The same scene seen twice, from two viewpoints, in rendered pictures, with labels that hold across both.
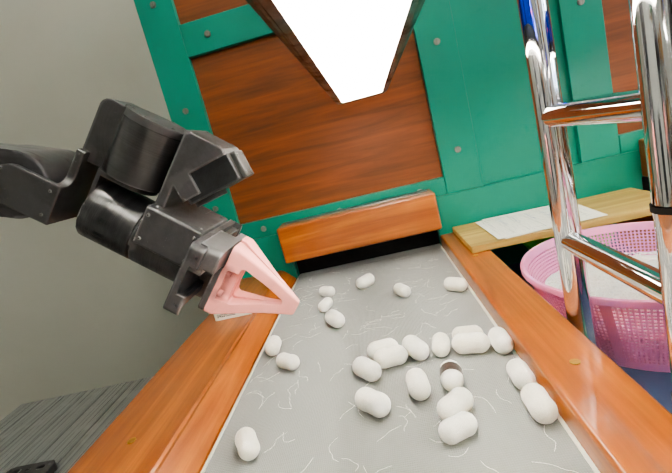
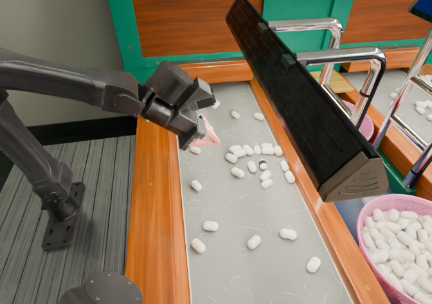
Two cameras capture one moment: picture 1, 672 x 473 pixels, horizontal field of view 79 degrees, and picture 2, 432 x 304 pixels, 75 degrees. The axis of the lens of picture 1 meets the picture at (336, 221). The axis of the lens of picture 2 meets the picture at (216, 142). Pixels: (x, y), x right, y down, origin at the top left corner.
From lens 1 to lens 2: 41 cm
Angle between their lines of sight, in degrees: 35
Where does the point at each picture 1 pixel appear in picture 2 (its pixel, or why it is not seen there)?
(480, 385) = (271, 168)
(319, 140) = (198, 17)
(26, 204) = (128, 110)
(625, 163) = not seen: hidden behind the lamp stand
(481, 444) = (272, 188)
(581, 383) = (303, 173)
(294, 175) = (179, 35)
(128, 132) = (175, 85)
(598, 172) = not seen: hidden behind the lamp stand
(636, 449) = (313, 194)
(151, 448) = (162, 187)
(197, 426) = (173, 178)
